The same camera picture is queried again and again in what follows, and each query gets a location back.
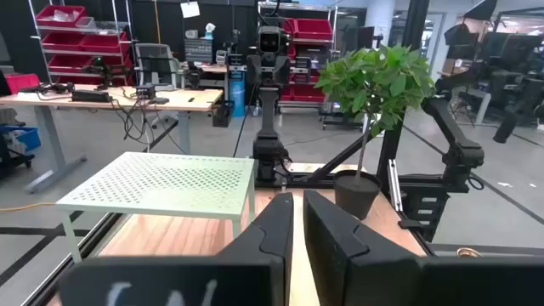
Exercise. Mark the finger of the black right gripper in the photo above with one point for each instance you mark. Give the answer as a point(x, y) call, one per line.
point(253, 70)
point(282, 70)

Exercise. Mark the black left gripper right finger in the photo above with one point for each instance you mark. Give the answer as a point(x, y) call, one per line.
point(340, 263)

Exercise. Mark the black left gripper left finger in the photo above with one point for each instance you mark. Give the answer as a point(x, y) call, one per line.
point(255, 272)

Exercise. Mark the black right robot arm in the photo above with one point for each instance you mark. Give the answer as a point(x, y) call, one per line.
point(268, 119)

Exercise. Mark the blue barrel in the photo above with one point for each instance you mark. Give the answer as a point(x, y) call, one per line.
point(238, 98)

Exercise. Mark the metal rack with red bins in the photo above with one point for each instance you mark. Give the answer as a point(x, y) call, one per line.
point(81, 42)
point(312, 30)

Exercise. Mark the grey small-parts drawer cabinet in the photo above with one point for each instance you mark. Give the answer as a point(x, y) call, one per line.
point(198, 50)

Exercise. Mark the wooden desk with grey legs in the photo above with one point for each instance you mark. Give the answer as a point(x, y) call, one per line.
point(178, 100)

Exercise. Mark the white paper sheet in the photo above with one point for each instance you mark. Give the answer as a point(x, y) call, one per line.
point(190, 9)

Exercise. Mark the green potted plant black pot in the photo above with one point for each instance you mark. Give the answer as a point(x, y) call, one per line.
point(378, 85)

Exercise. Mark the grey mesh office chair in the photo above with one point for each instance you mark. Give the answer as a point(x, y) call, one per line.
point(155, 64)

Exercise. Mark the small black device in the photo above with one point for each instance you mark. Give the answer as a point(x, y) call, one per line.
point(145, 91)

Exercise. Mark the pale green perforated metal shelf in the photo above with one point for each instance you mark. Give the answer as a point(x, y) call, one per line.
point(170, 183)

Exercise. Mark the short gold candlestick holder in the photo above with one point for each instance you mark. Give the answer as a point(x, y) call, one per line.
point(468, 253)

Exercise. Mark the flat black box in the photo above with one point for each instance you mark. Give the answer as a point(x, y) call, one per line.
point(90, 96)

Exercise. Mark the black robot workstation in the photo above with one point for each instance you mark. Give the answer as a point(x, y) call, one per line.
point(510, 64)

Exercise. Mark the red storage box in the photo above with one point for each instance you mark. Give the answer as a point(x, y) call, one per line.
point(21, 81)

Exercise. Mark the blue plastic bin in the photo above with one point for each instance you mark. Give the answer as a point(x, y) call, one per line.
point(23, 138)

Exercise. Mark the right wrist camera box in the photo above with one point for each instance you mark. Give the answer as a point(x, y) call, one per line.
point(270, 40)

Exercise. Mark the black aluminium rig frame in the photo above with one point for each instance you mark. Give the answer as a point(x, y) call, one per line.
point(391, 153)

